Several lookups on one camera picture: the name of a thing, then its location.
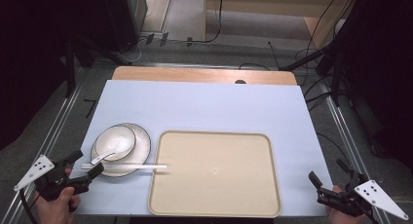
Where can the black stand pole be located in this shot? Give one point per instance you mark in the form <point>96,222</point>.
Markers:
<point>302,61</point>

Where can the person's left hand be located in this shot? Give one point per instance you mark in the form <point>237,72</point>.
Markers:
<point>56,207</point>

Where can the white bowl with dark rim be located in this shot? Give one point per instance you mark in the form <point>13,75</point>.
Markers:
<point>113,138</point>

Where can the white plate with dark rim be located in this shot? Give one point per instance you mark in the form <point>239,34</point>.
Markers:
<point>141,146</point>

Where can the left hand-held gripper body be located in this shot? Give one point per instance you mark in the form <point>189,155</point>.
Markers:
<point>48,186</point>

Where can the black cabinet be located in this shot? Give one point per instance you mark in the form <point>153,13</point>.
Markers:
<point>121,19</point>

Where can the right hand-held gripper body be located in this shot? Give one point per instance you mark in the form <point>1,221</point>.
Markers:
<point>373,194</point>

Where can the white chopstick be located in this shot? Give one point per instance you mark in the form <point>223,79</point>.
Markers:
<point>130,168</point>
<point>139,166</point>

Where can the white ceramic spoon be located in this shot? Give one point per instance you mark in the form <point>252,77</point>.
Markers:
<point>121,147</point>

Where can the black stand leg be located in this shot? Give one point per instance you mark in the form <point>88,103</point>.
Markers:
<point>69,74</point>

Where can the black curtain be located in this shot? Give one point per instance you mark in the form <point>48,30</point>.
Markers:
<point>32,55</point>
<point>383,55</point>

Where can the wooden shelf unit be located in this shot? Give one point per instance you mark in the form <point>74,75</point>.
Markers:
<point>259,3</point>

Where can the person's right hand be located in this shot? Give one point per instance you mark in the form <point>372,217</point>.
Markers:
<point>344,219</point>

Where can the aluminium frame rail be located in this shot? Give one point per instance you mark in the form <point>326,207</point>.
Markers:
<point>345,133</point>
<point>44,149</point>

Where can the dark table grommet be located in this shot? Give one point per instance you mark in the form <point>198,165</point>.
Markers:
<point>240,82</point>

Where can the beige plastic tray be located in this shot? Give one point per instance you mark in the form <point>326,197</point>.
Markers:
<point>214,178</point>

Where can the pale blue table sheet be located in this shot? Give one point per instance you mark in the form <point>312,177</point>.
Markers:
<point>207,107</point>

